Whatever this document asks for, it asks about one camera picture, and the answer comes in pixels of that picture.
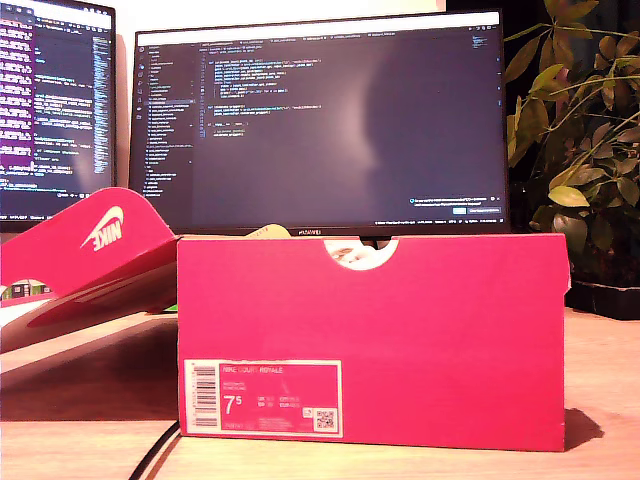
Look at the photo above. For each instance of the tan cardboard insert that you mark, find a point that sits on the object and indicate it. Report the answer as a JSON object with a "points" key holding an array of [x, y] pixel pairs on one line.
{"points": [[270, 230]]}

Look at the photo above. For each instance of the red Nike shoebox with lid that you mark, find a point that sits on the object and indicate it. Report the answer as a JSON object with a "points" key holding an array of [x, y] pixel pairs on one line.
{"points": [[380, 330]]}

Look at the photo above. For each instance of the wide Huawei computer monitor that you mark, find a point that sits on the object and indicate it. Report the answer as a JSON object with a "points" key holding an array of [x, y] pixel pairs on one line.
{"points": [[320, 125]]}

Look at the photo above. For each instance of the green leafy potted plant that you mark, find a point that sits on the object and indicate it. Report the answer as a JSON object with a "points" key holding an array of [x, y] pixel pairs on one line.
{"points": [[575, 165]]}

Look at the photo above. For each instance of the white tissue paper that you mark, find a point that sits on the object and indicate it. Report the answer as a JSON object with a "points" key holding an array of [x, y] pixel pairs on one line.
{"points": [[357, 257]]}

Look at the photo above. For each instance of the small green box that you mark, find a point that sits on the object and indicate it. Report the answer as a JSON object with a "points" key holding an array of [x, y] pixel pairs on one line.
{"points": [[19, 291], [40, 288]]}

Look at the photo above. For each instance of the green plastic packet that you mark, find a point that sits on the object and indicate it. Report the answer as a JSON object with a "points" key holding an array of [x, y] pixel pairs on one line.
{"points": [[165, 308]]}

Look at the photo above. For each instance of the black square plant tray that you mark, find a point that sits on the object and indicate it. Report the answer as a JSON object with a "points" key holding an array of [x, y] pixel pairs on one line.
{"points": [[607, 300]]}

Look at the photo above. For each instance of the computer monitor with purple terminal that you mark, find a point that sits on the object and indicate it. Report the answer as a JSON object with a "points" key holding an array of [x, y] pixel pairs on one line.
{"points": [[55, 100]]}

